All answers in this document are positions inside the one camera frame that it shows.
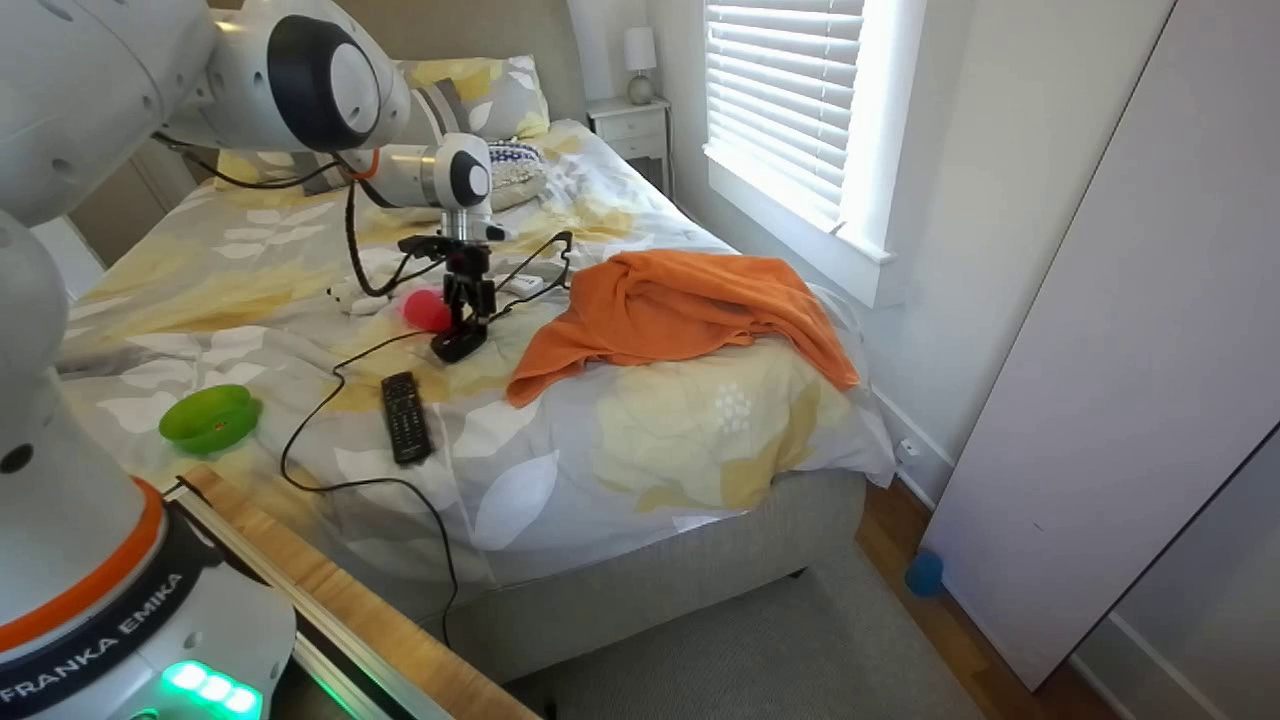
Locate black remote control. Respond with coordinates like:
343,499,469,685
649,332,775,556
380,373,433,470

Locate orange cloth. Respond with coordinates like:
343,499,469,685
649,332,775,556
504,248,860,405

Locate yellow floral pillow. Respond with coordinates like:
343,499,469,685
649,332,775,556
403,56,552,139

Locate black power cable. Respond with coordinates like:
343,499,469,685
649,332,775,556
275,326,466,631

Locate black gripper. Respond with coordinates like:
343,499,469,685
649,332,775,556
402,236,495,353

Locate green plastic bowl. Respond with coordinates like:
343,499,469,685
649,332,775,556
160,386,261,458

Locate floral bed duvet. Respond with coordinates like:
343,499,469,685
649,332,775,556
55,123,894,583

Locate white nightstand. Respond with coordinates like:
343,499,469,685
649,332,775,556
587,102,673,189

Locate black clothes hanger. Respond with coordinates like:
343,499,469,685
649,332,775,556
488,232,575,326

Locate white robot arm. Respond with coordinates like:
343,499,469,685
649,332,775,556
0,0,488,357

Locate grey upholstered headboard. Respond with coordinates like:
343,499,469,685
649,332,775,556
338,0,587,120

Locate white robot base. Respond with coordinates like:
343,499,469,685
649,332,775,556
0,215,297,720

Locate white bedside lamp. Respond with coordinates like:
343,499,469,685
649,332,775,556
623,24,657,106

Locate white window blinds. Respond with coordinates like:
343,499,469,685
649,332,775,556
704,0,865,223

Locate blue ball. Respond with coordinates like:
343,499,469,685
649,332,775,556
903,547,945,598

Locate blue white woven pillow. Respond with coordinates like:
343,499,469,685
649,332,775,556
488,145,547,207

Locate white wardrobe panel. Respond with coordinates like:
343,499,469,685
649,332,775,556
926,0,1280,685

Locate pink and red toy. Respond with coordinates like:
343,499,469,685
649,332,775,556
402,289,453,332

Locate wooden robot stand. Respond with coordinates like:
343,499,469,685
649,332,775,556
177,465,540,720

